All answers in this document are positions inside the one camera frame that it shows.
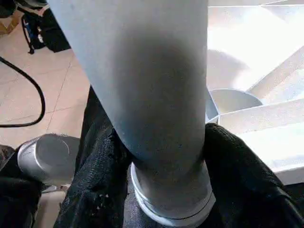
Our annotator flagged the white plastic table leg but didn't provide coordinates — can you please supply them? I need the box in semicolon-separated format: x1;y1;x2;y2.
47;0;209;214

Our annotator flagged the brown cardboard box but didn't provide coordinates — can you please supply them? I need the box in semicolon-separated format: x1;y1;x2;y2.
0;10;20;36

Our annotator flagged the black floor cable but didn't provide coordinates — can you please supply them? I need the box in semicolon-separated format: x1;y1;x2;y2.
0;56;46;128

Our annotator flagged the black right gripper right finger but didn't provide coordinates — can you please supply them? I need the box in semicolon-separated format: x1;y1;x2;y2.
203;123;304;228

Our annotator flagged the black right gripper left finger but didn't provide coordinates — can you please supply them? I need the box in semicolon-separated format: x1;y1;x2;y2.
54;123;135;228

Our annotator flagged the black table mat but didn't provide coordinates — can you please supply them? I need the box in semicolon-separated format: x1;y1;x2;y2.
76;85;304;228

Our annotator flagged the white plastic table top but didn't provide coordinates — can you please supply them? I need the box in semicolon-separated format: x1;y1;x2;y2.
129;0;304;226

